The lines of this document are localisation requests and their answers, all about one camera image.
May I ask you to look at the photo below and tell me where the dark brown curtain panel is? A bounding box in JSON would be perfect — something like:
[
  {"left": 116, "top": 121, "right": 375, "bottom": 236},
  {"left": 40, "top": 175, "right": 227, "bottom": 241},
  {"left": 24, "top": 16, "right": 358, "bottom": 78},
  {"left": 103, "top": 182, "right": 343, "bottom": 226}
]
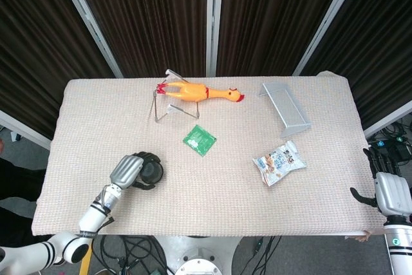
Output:
[
  {"left": 69, "top": 0, "right": 209, "bottom": 78},
  {"left": 302, "top": 0, "right": 412, "bottom": 129},
  {"left": 0, "top": 0, "right": 114, "bottom": 139},
  {"left": 216, "top": 0, "right": 352, "bottom": 77}
]

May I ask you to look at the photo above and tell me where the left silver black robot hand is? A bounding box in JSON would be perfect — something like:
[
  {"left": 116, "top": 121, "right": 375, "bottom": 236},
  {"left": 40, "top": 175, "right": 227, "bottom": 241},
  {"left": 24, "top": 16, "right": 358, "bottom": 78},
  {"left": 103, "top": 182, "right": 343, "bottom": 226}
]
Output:
[{"left": 109, "top": 151, "right": 162, "bottom": 191}]

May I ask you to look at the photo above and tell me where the white blue snack bag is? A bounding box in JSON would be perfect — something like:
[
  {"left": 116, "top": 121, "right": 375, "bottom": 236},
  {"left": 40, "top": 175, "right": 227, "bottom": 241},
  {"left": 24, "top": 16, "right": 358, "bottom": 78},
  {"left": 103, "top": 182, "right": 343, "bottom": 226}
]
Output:
[{"left": 252, "top": 140, "right": 308, "bottom": 187}]

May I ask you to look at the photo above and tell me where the grey metal partition rail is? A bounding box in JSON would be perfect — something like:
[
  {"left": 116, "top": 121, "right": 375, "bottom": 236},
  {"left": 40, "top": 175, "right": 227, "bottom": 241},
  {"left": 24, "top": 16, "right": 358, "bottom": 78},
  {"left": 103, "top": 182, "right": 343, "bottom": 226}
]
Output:
[
  {"left": 363, "top": 99, "right": 412, "bottom": 139},
  {"left": 0, "top": 109, "right": 52, "bottom": 150}
]

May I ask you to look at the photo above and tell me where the black power strip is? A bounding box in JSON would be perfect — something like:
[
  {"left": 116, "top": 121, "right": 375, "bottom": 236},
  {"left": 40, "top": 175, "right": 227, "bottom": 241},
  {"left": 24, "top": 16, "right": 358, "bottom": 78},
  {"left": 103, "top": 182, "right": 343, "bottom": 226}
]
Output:
[{"left": 368, "top": 135, "right": 412, "bottom": 164}]

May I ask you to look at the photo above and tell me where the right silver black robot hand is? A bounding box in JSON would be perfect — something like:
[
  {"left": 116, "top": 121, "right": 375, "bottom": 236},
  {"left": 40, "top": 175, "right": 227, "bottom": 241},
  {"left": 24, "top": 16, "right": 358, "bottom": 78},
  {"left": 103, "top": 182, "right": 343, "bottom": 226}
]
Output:
[{"left": 350, "top": 147, "right": 412, "bottom": 216}]

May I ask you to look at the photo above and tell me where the grey metal partition post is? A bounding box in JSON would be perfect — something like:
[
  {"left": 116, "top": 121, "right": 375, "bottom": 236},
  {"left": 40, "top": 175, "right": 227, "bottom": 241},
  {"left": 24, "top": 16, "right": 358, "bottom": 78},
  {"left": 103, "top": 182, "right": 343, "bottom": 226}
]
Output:
[
  {"left": 205, "top": 0, "right": 225, "bottom": 77},
  {"left": 53, "top": 0, "right": 124, "bottom": 79},
  {"left": 292, "top": 0, "right": 367, "bottom": 77}
]

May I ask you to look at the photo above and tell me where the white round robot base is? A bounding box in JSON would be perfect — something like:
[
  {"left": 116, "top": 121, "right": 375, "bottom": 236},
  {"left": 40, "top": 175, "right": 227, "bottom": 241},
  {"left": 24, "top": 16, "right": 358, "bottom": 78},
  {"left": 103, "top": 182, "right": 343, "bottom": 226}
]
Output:
[{"left": 151, "top": 235, "right": 243, "bottom": 275}]

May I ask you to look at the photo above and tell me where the black cable bundle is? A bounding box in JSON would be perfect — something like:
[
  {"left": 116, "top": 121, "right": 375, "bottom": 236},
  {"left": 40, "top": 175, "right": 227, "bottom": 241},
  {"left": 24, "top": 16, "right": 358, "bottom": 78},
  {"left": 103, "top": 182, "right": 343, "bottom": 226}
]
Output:
[
  {"left": 234, "top": 235, "right": 281, "bottom": 275},
  {"left": 96, "top": 235, "right": 169, "bottom": 275}
]

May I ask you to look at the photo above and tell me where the tan paper scrap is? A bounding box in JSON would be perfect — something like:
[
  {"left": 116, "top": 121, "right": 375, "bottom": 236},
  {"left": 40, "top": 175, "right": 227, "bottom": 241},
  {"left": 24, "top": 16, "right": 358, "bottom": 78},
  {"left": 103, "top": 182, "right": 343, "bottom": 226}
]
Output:
[{"left": 346, "top": 229, "right": 370, "bottom": 243}]

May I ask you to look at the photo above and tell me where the yellow floor tape strip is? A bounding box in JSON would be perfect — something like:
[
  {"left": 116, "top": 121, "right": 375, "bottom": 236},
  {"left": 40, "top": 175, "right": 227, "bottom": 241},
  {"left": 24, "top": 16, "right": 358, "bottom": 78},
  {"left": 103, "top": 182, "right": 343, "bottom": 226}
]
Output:
[{"left": 79, "top": 249, "right": 94, "bottom": 275}]

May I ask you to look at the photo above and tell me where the beige woven tablecloth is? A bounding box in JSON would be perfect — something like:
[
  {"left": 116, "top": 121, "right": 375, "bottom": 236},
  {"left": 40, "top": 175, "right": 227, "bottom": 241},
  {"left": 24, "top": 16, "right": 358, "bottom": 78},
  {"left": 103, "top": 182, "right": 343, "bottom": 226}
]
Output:
[{"left": 32, "top": 70, "right": 389, "bottom": 236}]

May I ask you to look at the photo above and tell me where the person in dark clothing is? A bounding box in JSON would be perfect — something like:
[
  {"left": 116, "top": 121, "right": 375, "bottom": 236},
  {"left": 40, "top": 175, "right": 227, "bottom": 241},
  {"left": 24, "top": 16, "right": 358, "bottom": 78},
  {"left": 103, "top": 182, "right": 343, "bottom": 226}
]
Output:
[{"left": 0, "top": 139, "right": 46, "bottom": 202}]

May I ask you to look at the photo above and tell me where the folding metal wire stand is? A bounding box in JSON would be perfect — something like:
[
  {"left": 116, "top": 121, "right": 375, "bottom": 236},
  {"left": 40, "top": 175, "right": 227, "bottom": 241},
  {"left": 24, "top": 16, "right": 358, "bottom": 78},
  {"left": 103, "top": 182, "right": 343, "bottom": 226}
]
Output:
[{"left": 150, "top": 68, "right": 200, "bottom": 124}]

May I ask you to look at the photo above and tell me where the yellow rubber chicken toy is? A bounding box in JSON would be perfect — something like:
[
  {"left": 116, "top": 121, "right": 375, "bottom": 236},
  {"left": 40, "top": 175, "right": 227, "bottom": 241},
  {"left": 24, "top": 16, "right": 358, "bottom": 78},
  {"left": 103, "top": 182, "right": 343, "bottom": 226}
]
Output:
[{"left": 156, "top": 81, "right": 245, "bottom": 103}]

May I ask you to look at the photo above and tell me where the black faceted plastic cup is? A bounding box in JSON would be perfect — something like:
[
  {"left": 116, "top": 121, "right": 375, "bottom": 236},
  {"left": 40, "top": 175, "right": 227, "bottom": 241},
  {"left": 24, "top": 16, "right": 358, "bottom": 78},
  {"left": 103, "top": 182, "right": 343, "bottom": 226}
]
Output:
[{"left": 138, "top": 158, "right": 165, "bottom": 186}]

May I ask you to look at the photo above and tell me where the silver mesh desk rack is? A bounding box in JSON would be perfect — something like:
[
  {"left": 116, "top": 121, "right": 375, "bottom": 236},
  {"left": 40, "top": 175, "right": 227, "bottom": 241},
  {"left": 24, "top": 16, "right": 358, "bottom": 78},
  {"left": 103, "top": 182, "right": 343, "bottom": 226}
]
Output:
[{"left": 256, "top": 82, "right": 312, "bottom": 140}]

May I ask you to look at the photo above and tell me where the green foil packet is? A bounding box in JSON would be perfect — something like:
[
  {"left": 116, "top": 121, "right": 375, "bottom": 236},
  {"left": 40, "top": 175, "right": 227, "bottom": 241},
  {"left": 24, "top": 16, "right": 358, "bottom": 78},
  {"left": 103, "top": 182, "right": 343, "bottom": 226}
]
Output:
[{"left": 182, "top": 124, "right": 218, "bottom": 157}]

